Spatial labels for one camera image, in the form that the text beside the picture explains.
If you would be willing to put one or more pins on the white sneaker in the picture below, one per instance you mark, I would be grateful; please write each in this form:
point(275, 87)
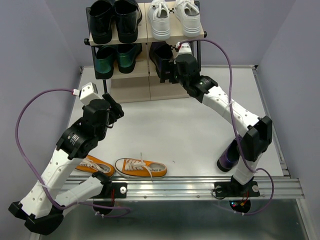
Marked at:
point(188, 14)
point(159, 19)

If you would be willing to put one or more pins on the green loafer left one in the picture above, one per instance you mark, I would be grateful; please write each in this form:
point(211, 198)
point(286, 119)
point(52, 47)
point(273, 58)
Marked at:
point(104, 62)

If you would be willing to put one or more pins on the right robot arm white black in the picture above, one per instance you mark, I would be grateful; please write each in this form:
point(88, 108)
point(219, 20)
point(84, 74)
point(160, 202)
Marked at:
point(253, 134)

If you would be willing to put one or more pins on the green loafer one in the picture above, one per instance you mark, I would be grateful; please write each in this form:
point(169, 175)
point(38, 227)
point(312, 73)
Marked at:
point(104, 62)
point(126, 55)

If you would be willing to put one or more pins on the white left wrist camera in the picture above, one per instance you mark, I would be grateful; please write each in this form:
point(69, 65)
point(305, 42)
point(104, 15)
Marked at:
point(88, 93)

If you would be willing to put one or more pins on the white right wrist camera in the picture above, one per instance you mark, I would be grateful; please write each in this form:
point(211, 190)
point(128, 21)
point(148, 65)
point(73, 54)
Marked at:
point(183, 48)

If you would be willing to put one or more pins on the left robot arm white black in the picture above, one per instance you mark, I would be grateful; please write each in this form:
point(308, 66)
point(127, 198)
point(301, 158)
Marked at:
point(43, 208)

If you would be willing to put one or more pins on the orange sneaker right one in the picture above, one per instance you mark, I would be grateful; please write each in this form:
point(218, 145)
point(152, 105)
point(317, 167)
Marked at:
point(138, 168)

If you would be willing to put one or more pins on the orange sneaker left one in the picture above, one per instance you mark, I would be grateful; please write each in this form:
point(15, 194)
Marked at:
point(91, 164)

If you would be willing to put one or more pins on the purple loafer one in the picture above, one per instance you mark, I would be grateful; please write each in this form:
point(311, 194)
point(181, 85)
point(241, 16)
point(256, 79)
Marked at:
point(159, 51)
point(229, 158)

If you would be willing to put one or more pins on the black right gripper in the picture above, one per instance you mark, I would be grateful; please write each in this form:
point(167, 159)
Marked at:
point(168, 65)

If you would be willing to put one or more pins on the beige black-framed shoe shelf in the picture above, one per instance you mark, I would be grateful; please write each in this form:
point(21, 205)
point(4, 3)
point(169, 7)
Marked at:
point(143, 83)

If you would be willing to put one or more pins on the black loafer left one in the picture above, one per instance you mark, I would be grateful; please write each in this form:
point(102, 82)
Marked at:
point(100, 20)

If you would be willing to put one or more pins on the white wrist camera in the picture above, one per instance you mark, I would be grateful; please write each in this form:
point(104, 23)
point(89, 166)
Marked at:
point(88, 93)
point(183, 48)

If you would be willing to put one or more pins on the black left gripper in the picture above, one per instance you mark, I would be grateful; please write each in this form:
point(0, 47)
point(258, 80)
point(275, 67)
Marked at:
point(116, 110)

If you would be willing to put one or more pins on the aluminium mounting rail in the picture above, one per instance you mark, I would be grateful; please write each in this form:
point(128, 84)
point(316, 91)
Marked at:
point(196, 188)

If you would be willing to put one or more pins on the black loafer right one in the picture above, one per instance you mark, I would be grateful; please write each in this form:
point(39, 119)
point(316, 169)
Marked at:
point(128, 15)

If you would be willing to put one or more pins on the black loafer one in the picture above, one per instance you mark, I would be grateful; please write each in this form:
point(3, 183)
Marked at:
point(100, 20)
point(128, 15)

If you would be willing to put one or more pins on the orange sneaker one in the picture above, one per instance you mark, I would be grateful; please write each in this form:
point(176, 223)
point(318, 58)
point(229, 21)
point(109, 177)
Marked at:
point(91, 164)
point(138, 168)

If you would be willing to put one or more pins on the green loafer right one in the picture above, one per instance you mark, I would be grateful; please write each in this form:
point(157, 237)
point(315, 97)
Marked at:
point(126, 55)

